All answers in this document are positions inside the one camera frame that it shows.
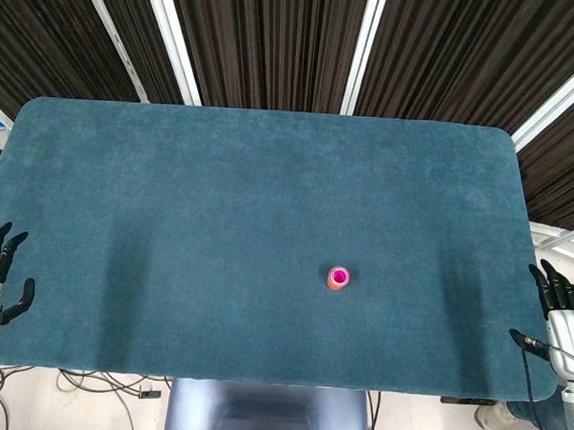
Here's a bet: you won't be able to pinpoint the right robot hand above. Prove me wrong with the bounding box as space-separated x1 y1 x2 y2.
506 257 574 381

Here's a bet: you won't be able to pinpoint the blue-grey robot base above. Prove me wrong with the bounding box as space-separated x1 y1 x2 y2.
163 377 374 430

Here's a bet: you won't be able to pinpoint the small pink orange cup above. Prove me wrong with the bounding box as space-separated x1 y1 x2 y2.
327 264 351 293

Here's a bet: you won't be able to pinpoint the black power strip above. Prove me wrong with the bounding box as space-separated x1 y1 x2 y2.
439 395 495 408

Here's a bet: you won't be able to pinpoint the teal fabric table mat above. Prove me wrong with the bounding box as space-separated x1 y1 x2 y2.
0 94 570 404

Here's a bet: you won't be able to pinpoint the black cable on right hand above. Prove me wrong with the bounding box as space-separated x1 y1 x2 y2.
517 335 574 430

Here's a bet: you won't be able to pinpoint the tangled floor cables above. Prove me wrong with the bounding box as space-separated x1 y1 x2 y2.
0 364 172 430

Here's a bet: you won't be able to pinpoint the white aluminium frame bar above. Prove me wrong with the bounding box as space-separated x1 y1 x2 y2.
510 75 574 155
339 0 389 117
75 0 155 104
138 0 208 107

